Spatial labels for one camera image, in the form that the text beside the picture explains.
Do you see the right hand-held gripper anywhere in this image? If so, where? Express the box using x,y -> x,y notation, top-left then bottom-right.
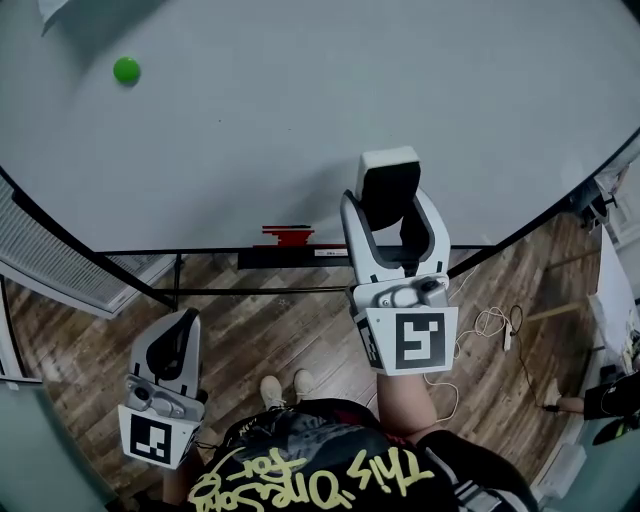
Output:
339,188 -> 460,376

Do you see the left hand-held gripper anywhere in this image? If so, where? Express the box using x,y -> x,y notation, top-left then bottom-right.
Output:
116,307 -> 208,472

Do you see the black whiteboard eraser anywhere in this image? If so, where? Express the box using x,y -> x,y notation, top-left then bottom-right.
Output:
355,145 -> 423,237

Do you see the person's right forearm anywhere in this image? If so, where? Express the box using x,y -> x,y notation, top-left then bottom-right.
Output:
373,371 -> 437,437

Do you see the person's left forearm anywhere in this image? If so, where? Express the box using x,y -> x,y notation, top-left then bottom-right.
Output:
161,448 -> 202,507

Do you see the white whiteboard on black stand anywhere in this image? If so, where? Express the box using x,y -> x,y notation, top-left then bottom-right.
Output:
0,0 -> 640,312

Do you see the person's left white shoe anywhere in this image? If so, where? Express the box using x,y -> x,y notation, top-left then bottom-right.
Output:
259,375 -> 287,412

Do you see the person's white shoe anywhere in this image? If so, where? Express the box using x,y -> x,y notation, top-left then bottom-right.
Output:
259,375 -> 287,412
293,369 -> 317,402

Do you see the person's right white shoe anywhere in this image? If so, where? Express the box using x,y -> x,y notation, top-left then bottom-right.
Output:
293,369 -> 317,402

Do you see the glass partition with white blinds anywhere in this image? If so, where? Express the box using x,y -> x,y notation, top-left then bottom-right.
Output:
0,178 -> 177,322

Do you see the frosted glass panel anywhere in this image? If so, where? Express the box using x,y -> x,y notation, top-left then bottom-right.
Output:
0,378 -> 117,512

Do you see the wooden slat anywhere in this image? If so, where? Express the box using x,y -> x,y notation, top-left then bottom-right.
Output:
543,248 -> 602,273
526,298 -> 587,323

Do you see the person's black printed t-shirt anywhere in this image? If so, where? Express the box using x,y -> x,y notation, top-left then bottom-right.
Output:
186,398 -> 540,512

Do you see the black office chair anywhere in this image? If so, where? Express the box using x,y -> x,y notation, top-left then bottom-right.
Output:
578,188 -> 619,230

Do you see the white desk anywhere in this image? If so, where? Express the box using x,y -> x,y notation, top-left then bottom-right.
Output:
583,218 -> 640,382

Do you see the white floor box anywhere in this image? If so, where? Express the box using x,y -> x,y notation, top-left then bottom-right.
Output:
536,441 -> 590,497

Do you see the green round magnet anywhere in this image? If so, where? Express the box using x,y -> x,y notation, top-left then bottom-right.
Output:
112,55 -> 142,86

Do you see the white cable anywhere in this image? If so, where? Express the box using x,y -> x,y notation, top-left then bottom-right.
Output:
423,263 -> 512,427

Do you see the black cable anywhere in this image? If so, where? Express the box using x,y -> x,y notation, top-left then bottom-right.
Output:
506,303 -> 557,414

